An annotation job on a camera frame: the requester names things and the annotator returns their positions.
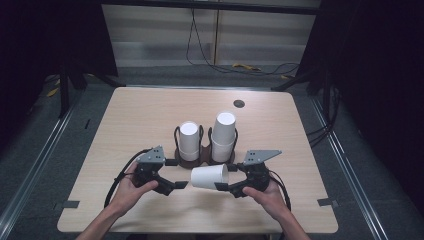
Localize black metal stand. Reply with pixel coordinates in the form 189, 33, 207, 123
57, 61, 88, 120
319, 68, 335, 116

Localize bundle of black floor cables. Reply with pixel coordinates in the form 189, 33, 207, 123
305, 83, 342, 148

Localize black curtain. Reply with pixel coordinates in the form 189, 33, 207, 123
295, 0, 424, 214
0, 0, 118, 154

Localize grey tape piece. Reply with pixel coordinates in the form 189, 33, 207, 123
317, 197, 339, 208
53, 199, 81, 211

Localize yellow floor tape strip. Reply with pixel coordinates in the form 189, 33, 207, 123
232, 62, 263, 72

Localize white paper cup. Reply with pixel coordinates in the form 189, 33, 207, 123
211, 111, 237, 147
177, 146, 201, 162
210, 135, 235, 164
178, 120, 201, 153
190, 163, 230, 191

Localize dark brown double cup holder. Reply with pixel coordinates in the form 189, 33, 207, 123
173, 124, 240, 170

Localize black wall cables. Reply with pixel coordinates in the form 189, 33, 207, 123
185, 8, 301, 77

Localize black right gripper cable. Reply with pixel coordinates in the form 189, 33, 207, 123
267, 169, 293, 212

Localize person's left hand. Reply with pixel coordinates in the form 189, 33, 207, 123
109, 162, 160, 218

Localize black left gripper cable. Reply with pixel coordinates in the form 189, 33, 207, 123
103, 148, 153, 209

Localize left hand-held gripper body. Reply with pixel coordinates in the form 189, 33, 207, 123
131, 144, 175, 197

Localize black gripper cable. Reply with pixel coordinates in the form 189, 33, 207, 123
267, 169, 293, 212
103, 148, 153, 209

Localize silver floor rail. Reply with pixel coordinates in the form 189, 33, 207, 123
309, 95, 390, 240
0, 89, 83, 233

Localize person's right hand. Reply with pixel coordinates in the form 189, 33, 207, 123
242, 179, 292, 223

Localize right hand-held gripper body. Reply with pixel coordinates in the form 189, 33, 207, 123
229, 149, 283, 199

